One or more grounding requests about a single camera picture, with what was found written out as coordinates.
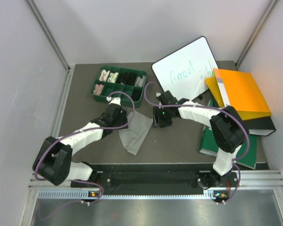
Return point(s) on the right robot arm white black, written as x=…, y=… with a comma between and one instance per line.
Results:
x=226, y=124

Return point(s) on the white whiteboard black frame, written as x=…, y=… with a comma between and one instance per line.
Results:
x=183, y=72

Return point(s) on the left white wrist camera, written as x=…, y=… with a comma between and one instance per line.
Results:
x=114, y=100

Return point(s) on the grey rolled socks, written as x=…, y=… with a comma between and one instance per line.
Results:
x=140, y=82

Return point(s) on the pink rolled socks top-left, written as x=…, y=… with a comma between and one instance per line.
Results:
x=104, y=75

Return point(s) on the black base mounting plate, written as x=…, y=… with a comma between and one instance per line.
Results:
x=190, y=178

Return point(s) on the pink rolled socks bottom-left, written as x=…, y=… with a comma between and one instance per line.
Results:
x=98, y=89

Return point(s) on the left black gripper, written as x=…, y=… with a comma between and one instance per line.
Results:
x=123, y=117

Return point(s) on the cream rolled socks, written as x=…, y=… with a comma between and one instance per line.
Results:
x=112, y=77

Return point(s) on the orange binder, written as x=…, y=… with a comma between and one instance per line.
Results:
x=239, y=90

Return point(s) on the aluminium frame rail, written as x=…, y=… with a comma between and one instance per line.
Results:
x=48, y=34

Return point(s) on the black underwear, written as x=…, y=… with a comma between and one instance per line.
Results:
x=127, y=78
x=137, y=94

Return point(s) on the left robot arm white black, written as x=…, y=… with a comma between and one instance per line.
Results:
x=54, y=159

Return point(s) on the black rolled underwear in tray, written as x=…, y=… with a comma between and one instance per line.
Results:
x=127, y=78

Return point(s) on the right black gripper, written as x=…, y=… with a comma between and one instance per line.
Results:
x=158, y=120

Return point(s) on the green compartment tray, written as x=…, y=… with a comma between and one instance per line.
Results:
x=124, y=91

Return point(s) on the black binder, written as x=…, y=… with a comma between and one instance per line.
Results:
x=263, y=126

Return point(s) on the grey underwear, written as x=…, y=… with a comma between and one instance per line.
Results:
x=133, y=137

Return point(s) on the green binder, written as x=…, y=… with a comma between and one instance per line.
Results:
x=208, y=146

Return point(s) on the white slotted cable duct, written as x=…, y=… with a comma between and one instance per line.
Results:
x=91, y=195

